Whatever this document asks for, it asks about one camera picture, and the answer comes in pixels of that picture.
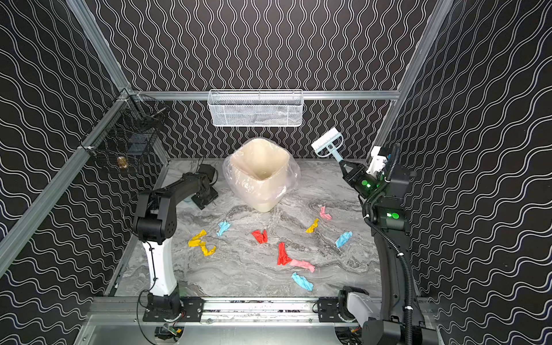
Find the aluminium left frame bar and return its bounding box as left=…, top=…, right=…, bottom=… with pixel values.
left=1, top=91, right=129, bottom=274

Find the aluminium right frame post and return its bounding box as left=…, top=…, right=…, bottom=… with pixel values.
left=356, top=0, right=454, bottom=159

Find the aluminium corner frame post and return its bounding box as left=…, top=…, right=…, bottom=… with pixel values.
left=67, top=0, right=132, bottom=91

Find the red paper scrap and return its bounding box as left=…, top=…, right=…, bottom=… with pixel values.
left=277, top=242, right=293, bottom=266
left=251, top=229, right=268, bottom=244

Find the white wire mesh basket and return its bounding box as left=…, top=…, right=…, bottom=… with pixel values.
left=207, top=89, right=304, bottom=127

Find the aluminium frame bar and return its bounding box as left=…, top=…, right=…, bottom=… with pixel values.
left=133, top=89, right=400, bottom=101
left=1, top=91, right=129, bottom=274

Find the light blue paper scrap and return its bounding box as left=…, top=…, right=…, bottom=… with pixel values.
left=217, top=221, right=231, bottom=237

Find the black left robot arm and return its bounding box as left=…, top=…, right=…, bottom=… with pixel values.
left=132, top=163, right=219, bottom=322

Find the aluminium rear frame bar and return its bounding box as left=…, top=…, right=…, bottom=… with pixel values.
left=133, top=89, right=400, bottom=101

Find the yellow paper scrap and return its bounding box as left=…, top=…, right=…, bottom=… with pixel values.
left=306, top=218, right=319, bottom=234
left=188, top=229, right=206, bottom=247
left=199, top=241, right=216, bottom=257

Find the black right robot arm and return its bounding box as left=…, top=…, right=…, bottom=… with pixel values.
left=339, top=143, right=438, bottom=344

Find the pink paper scrap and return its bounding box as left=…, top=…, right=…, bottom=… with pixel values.
left=289, top=260, right=315, bottom=273
left=319, top=206, right=332, bottom=221

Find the cream plastic waste bin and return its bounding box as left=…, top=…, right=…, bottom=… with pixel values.
left=228, top=137, right=290, bottom=213

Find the black wire basket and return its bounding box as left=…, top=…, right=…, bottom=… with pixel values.
left=84, top=94, right=169, bottom=175

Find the clear plastic bin liner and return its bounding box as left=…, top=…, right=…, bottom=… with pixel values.
left=223, top=137, right=301, bottom=204

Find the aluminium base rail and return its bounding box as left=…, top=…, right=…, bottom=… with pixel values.
left=85, top=295, right=436, bottom=327

